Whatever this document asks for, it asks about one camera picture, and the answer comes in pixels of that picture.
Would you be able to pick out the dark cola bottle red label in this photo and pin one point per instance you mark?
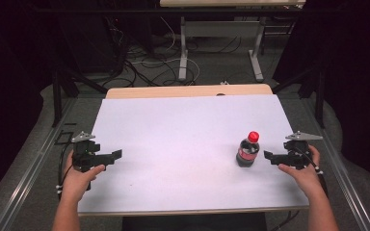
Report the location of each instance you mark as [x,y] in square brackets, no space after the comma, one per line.
[247,154]

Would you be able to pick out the light wooden table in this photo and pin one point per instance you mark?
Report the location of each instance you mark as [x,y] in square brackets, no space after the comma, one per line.
[186,90]

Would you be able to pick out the silver metal floor rail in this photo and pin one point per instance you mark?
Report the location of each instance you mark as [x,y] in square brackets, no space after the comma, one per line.
[343,173]
[29,173]

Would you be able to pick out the black horizontal bar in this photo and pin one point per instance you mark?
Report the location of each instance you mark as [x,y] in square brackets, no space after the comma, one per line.
[173,10]

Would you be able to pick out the white metal frame desk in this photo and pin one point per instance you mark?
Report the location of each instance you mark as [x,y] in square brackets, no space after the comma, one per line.
[221,29]

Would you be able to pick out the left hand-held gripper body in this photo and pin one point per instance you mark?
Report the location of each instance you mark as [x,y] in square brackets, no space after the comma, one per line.
[85,155]

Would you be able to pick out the dark table grommet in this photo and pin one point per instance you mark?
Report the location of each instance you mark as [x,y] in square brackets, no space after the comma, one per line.
[220,94]

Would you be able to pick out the person's right hand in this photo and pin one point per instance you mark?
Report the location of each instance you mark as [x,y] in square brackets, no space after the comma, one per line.
[308,181]

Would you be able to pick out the white table board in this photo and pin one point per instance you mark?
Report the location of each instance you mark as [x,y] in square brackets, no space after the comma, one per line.
[179,144]

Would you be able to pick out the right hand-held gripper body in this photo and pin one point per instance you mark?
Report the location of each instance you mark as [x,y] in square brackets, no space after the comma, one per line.
[297,154]

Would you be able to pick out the black metal stand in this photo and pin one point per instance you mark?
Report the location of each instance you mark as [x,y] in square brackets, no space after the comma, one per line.
[318,93]
[59,93]

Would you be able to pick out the person's left hand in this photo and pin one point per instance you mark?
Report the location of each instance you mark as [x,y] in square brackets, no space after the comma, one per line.
[77,183]

